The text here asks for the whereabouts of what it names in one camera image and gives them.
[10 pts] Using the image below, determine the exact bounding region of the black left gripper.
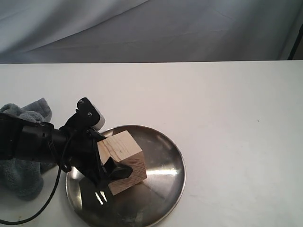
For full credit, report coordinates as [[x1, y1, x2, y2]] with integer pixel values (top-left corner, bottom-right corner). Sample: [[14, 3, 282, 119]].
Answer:
[[51, 97, 133, 189]]

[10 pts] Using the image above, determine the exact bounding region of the grey fleece cloth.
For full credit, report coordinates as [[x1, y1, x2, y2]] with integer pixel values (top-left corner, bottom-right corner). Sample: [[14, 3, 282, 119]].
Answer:
[[0, 98, 55, 201]]

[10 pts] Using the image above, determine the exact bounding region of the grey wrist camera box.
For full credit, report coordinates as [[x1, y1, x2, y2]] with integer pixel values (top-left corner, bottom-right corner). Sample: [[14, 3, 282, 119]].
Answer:
[[92, 105, 106, 131]]

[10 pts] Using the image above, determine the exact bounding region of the round stainless steel plate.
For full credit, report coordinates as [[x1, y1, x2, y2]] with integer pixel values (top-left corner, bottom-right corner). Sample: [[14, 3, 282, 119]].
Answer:
[[65, 125, 186, 227]]

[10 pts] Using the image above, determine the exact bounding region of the grey backdrop cloth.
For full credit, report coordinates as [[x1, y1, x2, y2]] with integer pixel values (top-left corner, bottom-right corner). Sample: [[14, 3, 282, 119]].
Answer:
[[0, 0, 303, 63]]

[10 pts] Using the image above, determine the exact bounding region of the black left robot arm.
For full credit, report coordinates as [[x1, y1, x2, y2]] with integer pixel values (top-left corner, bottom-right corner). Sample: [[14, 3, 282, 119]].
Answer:
[[0, 97, 133, 189]]

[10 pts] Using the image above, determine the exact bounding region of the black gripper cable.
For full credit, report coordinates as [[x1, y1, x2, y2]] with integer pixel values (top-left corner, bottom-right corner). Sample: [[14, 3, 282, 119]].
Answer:
[[0, 129, 79, 225]]

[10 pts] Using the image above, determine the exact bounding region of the black backdrop stand pole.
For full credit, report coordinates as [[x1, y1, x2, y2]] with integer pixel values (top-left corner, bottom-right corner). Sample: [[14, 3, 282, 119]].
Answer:
[[287, 28, 303, 61]]

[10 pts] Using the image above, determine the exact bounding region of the light wooden cube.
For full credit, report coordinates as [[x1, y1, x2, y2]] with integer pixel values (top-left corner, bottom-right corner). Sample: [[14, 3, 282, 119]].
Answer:
[[98, 131, 147, 196]]

